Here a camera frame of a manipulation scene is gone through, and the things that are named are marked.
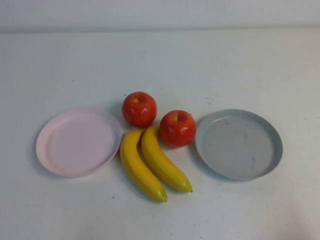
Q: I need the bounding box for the red apple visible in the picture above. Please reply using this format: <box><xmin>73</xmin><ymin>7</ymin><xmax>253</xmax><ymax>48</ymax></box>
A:
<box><xmin>121</xmin><ymin>91</ymin><xmax>158</xmax><ymax>127</ymax></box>
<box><xmin>159</xmin><ymin>110</ymin><xmax>197</xmax><ymax>148</ymax></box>

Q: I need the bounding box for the yellow banana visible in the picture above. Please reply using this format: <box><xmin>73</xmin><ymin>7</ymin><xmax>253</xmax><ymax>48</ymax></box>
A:
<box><xmin>141</xmin><ymin>125</ymin><xmax>194</xmax><ymax>194</ymax></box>
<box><xmin>119</xmin><ymin>128</ymin><xmax>168</xmax><ymax>203</ymax></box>

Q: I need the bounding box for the grey round plate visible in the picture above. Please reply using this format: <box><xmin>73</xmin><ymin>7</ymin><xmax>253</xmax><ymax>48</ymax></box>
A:
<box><xmin>195</xmin><ymin>108</ymin><xmax>284</xmax><ymax>182</ymax></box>

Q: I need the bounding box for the pink round plate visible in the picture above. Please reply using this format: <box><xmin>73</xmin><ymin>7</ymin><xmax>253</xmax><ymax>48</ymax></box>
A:
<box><xmin>35</xmin><ymin>108</ymin><xmax>123</xmax><ymax>178</ymax></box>

